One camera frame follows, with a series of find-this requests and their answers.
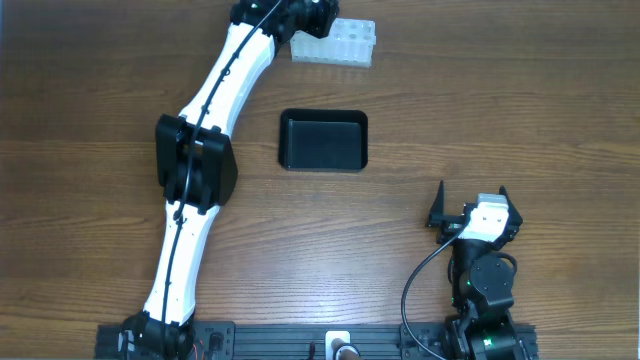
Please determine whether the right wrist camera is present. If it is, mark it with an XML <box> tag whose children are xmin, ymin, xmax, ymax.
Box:
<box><xmin>458</xmin><ymin>192</ymin><xmax>512</xmax><ymax>243</ymax></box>

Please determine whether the black tray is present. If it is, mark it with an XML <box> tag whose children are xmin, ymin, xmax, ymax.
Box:
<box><xmin>277</xmin><ymin>107</ymin><xmax>370</xmax><ymax>174</ymax></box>

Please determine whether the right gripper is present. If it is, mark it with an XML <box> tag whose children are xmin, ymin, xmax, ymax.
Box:
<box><xmin>425</xmin><ymin>179</ymin><xmax>524</xmax><ymax>246</ymax></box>

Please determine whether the black cable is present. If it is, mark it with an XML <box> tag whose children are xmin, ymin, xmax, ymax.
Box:
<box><xmin>172</xmin><ymin>0</ymin><xmax>286</xmax><ymax>224</ymax></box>
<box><xmin>399</xmin><ymin>224</ymin><xmax>471</xmax><ymax>360</ymax></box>

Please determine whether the mounting rail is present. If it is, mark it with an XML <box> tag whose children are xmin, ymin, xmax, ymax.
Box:
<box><xmin>94</xmin><ymin>319</ymin><xmax>539</xmax><ymax>360</ymax></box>

